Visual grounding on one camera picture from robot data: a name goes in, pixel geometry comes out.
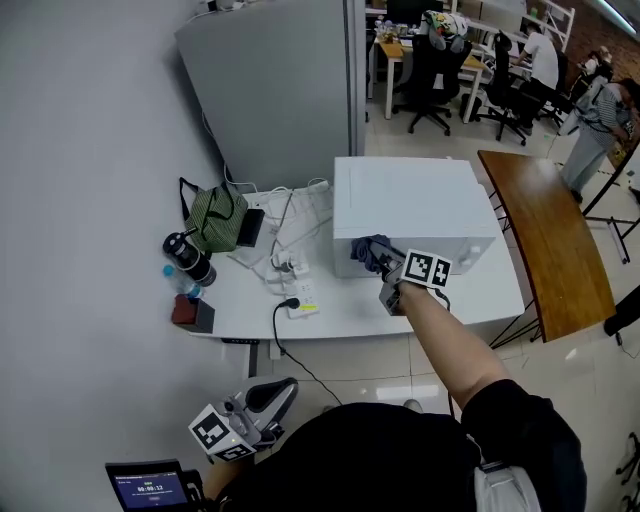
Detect colourful clothing on chair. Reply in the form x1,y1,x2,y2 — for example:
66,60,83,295
422,9,470,51

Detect white shelving rack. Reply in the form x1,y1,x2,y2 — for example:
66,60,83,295
449,0,576,54

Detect person's black shirt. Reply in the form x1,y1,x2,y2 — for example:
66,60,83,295
214,378,589,512

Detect black computer monitor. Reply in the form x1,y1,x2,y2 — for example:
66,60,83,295
385,0,446,26

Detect person's right forearm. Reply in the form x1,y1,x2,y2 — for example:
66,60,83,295
394,282,512,411

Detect black tripod stand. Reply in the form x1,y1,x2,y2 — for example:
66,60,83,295
582,154,640,265

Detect grey refrigerator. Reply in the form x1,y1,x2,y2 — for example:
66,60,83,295
173,0,367,194

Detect dark blue cloth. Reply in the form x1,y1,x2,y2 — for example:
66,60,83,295
349,233,394,275

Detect dark red pouch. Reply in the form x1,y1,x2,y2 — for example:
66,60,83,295
172,293,199,325

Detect person's left forearm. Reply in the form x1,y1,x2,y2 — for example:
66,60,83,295
202,454,256,501

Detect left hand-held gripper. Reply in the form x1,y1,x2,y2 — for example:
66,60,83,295
188,377,300,464

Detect white power strip yellow label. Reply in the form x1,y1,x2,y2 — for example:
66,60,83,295
285,278,321,320

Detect black thermos bottle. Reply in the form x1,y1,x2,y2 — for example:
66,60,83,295
162,227,218,288

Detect black office chair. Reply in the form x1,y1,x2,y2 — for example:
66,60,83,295
392,33,474,137
474,30,539,147
539,49,576,129

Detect green striped bag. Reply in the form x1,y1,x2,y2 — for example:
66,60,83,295
178,176,250,254

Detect small black box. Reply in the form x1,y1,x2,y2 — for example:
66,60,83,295
187,298,216,334

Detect wooden office desk white legs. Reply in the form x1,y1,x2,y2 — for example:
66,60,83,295
372,39,489,125

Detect black power plug cable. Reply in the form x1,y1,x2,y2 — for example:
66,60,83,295
272,297,344,405

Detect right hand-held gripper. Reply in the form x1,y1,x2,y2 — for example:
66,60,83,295
374,245,453,317

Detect brown wooden table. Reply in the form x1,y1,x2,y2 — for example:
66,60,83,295
477,149,617,344

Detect black field monitor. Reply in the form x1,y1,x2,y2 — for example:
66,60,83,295
104,458,204,512

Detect clear water bottle blue cap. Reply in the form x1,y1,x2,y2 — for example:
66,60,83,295
162,264,205,300

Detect grey shoulder bag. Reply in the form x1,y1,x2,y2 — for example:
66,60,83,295
472,459,544,512

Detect white power strip with chargers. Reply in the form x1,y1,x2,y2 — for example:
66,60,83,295
264,249,312,291

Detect black power adapter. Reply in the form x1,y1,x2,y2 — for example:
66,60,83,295
235,208,266,248

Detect white flat pad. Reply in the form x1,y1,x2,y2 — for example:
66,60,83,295
227,219,284,270

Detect white microwave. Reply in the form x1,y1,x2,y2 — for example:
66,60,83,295
332,156,499,280

